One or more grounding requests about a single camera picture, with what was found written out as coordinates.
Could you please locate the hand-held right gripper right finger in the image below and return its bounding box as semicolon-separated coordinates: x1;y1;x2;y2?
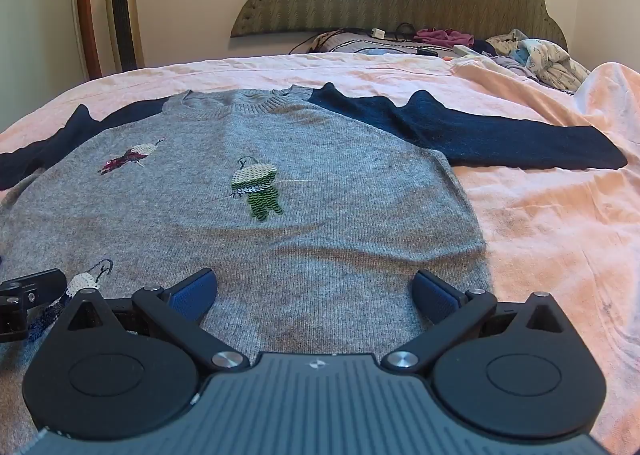
382;269;581;377

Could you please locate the purple cloth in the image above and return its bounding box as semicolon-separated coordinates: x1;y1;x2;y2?
414;27;475;49

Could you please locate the patterned pillow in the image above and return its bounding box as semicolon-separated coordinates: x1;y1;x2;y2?
291;30;453;59

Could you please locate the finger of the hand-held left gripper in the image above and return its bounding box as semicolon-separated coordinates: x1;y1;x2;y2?
0;268;67;308
0;296;28;342

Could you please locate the white flowered wardrobe door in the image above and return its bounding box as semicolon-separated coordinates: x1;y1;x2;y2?
0;0;77;128

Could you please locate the pink blanket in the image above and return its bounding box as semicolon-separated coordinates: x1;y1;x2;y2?
0;54;640;441

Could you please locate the wooden door frame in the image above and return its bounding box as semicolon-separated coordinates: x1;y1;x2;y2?
71;0;104;81

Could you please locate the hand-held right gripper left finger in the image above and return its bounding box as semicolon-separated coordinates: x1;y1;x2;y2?
59;267;251;377

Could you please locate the pile of light clothes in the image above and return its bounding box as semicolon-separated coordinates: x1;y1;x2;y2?
481;28;592;97

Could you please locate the gold tower heater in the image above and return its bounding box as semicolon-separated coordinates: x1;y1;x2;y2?
102;0;146;72

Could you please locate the grey sweater with navy sleeves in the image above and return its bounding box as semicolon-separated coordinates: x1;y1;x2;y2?
0;84;628;455

